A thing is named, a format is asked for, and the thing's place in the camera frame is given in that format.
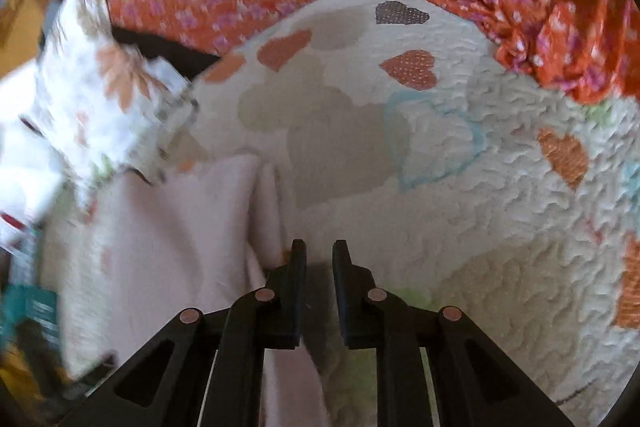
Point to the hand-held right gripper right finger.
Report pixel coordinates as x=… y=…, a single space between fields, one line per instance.
x=343 y=294

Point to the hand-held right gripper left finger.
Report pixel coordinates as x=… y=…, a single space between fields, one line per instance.
x=295 y=294

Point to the pale pink embroidered sweater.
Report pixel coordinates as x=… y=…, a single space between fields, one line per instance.
x=175 y=257

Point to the cream heart-patterned quilt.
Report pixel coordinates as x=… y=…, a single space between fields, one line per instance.
x=425 y=187

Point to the white floral pillow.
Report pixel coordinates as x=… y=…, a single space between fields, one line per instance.
x=115 y=97

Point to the teal box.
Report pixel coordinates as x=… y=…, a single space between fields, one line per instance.
x=25 y=312

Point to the white plastic bag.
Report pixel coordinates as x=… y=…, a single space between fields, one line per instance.
x=25 y=177

